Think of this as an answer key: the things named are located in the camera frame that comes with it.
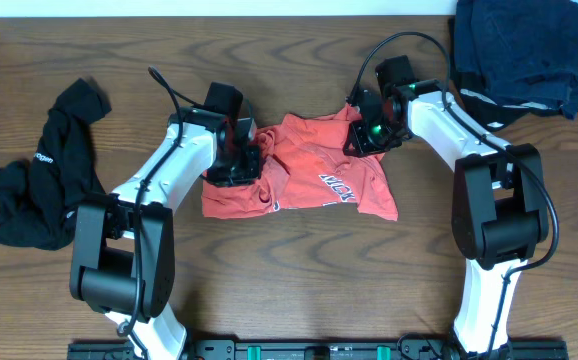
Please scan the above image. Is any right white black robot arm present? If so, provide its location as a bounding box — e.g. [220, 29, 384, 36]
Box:
[343, 56, 558, 359]

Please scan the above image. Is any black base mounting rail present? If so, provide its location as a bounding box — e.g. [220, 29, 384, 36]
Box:
[66, 337, 569, 360]

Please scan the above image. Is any folded black garment white print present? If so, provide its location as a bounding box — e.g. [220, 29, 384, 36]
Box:
[447, 17, 560, 132]

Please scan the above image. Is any red orange t-shirt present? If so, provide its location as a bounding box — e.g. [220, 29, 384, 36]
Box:
[201, 105, 399, 221]

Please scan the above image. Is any folded navy blue garment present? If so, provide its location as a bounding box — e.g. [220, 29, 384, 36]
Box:
[454, 0, 578, 120]

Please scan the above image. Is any black t-shirt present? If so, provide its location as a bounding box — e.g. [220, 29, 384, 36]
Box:
[0, 78, 111, 251]

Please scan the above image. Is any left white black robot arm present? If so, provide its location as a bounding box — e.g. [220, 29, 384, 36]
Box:
[68, 82, 261, 359]

